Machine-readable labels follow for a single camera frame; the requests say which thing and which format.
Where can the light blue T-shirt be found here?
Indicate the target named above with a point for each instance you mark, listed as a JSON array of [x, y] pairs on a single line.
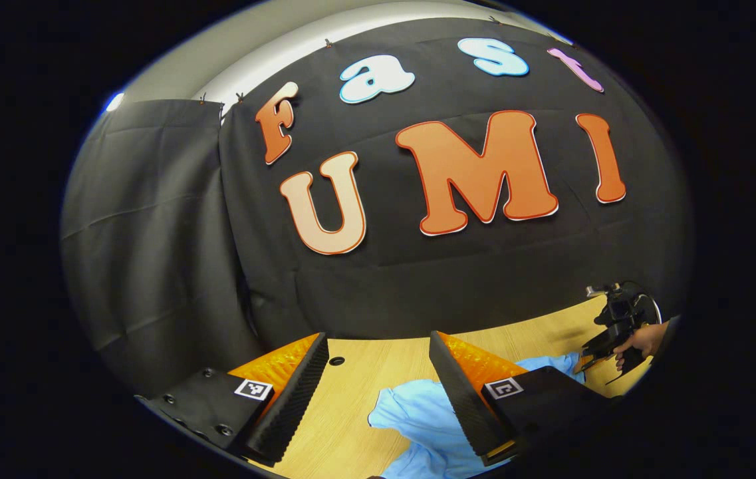
[[417, 419]]

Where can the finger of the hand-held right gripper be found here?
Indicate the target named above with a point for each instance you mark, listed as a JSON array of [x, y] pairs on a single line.
[[598, 346]]

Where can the row of small backdrop clips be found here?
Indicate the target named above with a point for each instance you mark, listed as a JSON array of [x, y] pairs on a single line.
[[328, 44]]

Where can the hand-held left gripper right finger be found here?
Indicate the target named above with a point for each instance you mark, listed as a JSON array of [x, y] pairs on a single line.
[[464, 406]]

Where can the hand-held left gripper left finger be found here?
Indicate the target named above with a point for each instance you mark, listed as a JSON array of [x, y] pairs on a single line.
[[294, 406]]

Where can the plain black curtain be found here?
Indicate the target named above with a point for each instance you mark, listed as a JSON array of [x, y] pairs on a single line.
[[151, 233]]

